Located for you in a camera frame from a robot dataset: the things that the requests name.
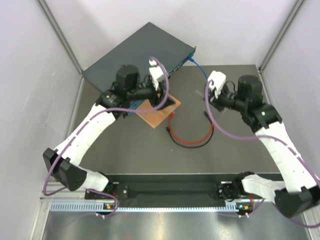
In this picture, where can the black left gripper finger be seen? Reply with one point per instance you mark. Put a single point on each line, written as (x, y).
(163, 93)
(169, 102)

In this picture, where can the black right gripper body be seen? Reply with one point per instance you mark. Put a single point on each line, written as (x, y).
(225, 99)

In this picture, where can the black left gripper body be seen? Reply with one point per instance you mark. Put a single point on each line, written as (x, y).
(146, 91)

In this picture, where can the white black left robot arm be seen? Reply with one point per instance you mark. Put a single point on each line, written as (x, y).
(63, 161)

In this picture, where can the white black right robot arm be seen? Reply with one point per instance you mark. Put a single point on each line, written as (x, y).
(300, 190)

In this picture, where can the wooden board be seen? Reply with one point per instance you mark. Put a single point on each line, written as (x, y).
(157, 117)

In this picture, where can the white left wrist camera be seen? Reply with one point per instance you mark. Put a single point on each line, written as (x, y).
(156, 73)

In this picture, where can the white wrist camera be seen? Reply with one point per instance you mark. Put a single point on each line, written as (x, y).
(156, 73)
(216, 82)

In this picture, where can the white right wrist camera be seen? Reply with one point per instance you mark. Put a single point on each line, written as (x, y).
(216, 82)

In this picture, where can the dark blue network switch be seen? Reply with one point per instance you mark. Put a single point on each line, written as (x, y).
(140, 57)

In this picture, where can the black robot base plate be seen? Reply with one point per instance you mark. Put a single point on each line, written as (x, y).
(216, 186)

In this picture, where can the grey slotted cable duct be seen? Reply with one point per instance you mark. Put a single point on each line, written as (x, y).
(103, 207)

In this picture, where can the aluminium frame rail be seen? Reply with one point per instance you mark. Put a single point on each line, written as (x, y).
(63, 195)

